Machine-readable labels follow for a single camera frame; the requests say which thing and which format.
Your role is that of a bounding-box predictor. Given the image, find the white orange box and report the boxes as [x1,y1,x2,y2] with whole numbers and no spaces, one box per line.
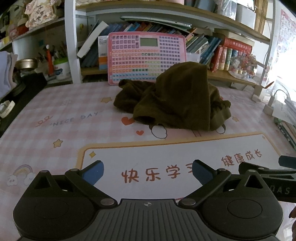
[98,36,108,70]

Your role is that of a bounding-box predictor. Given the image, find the lavender folded cloth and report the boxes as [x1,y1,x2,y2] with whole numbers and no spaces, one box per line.
[0,51,18,98]

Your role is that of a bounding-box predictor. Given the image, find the pink keyboard learning toy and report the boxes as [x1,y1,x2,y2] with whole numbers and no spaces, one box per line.
[107,32,187,85]

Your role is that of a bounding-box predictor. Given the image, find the white leaning book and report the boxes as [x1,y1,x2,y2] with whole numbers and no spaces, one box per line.
[77,21,108,58]

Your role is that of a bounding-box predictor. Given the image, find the dark olive green garment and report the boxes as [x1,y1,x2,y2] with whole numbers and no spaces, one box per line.
[113,62,231,131]

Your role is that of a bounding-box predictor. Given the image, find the pink cartoon desk mat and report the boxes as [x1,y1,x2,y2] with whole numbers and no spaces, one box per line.
[1,82,295,240]

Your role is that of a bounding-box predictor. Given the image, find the red thick dictionary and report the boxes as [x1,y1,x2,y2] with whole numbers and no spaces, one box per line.
[221,37,252,54]

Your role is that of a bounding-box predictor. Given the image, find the pink flower ornament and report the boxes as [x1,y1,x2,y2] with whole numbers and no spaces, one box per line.
[229,53,257,77]

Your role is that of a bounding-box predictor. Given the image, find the metal bowl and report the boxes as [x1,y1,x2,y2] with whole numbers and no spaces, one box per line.
[15,58,38,71]

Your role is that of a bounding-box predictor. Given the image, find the white green pen cup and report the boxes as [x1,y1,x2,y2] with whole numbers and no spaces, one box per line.
[53,58,71,80]

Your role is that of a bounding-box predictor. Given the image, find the white wrist watch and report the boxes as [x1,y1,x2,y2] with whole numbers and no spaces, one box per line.
[0,100,15,118]

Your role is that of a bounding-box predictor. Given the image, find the black bag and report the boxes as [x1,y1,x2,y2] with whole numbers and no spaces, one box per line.
[1,73,47,136]

